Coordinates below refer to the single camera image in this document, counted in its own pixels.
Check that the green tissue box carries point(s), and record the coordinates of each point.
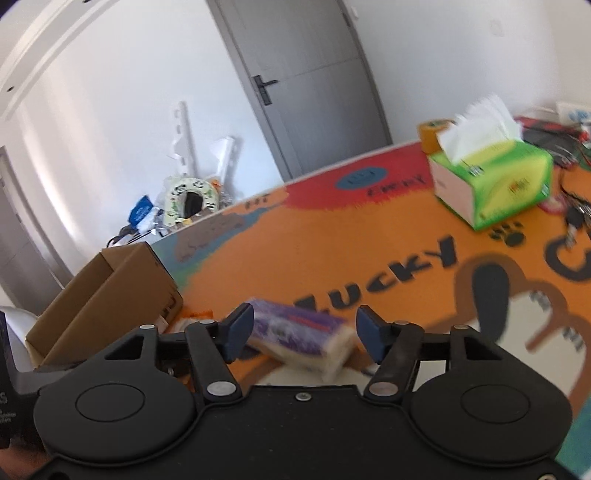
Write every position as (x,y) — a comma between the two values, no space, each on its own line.
(498,184)

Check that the person's left hand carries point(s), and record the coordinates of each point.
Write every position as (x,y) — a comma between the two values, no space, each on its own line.
(25,464)

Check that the grey door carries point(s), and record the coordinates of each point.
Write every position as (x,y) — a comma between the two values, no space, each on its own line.
(314,92)

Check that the purple white bread packet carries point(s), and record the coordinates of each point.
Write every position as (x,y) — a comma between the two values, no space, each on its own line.
(300,332)

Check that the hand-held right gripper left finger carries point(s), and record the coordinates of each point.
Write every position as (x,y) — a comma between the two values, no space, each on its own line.
(240,330)

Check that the tall white perforated board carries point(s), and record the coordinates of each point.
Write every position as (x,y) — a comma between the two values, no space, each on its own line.
(182,138)

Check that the blue white bag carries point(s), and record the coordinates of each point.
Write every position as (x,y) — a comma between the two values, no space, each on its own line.
(141,212)

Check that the short white perforated board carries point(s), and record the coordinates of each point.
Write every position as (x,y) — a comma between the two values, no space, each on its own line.
(226,161)

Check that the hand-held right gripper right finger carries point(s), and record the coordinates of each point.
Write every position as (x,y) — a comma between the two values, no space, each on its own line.
(371,330)

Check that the panda print toilet seat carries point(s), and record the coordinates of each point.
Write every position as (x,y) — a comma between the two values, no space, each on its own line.
(178,203)

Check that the cardboard box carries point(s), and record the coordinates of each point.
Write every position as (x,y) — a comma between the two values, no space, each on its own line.
(129,286)

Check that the white wall socket cover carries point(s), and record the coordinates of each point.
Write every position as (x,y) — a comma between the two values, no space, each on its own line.
(496,27)

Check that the yellow tape roll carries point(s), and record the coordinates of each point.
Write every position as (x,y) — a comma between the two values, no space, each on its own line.
(431,136)

